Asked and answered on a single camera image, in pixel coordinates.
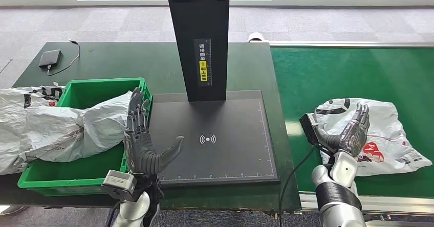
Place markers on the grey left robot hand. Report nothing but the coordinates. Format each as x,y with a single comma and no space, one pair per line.
140,151

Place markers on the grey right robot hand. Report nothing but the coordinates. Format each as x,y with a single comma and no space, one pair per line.
352,137

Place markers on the white parcel with red logos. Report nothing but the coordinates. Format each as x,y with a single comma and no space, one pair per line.
390,130

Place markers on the grey parcel with brown print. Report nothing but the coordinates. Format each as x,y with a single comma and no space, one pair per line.
95,127

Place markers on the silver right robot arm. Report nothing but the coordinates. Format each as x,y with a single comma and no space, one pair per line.
339,212

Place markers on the green conveyor belt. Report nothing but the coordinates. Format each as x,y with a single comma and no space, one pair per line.
339,76

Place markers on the black inbound scanner machine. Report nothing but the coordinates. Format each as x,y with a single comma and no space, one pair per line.
220,117

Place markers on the white conveyor roller end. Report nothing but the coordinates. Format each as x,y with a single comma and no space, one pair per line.
256,37

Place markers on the green plastic crate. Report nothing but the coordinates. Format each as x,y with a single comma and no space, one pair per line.
74,174

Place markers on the yellow black scanner label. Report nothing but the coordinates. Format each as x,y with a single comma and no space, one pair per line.
202,73

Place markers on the black power bank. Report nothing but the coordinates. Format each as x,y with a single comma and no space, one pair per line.
50,58

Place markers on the large white black-printed bag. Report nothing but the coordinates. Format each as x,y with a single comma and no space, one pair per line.
13,117

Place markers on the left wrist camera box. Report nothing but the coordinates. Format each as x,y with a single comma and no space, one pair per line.
118,183

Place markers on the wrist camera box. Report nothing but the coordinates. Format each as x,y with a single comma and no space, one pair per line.
309,127
118,183

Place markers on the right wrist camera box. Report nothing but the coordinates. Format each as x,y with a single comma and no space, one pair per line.
309,127

